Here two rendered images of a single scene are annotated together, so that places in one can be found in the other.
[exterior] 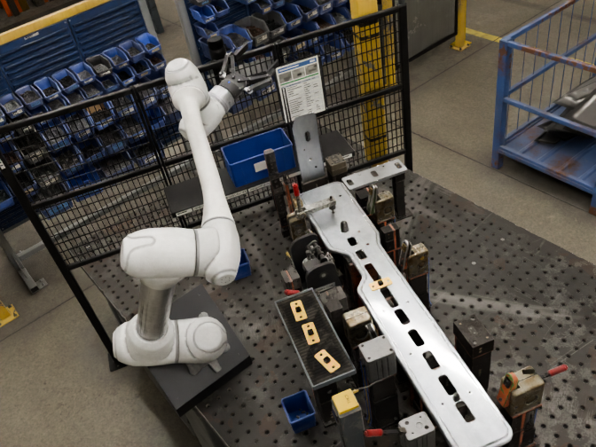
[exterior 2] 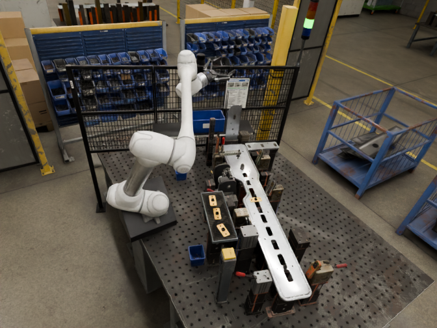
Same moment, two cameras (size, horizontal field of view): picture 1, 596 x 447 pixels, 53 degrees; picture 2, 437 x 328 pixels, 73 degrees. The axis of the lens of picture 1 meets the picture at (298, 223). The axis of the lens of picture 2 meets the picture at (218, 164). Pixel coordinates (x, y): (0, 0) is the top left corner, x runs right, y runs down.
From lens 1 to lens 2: 0.26 m
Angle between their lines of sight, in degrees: 4
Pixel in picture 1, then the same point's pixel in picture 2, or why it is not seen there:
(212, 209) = (185, 132)
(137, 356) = (119, 202)
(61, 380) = (68, 211)
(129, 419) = (99, 239)
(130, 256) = (136, 142)
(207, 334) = (159, 201)
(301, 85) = (237, 91)
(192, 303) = (154, 185)
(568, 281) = (346, 224)
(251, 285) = (185, 185)
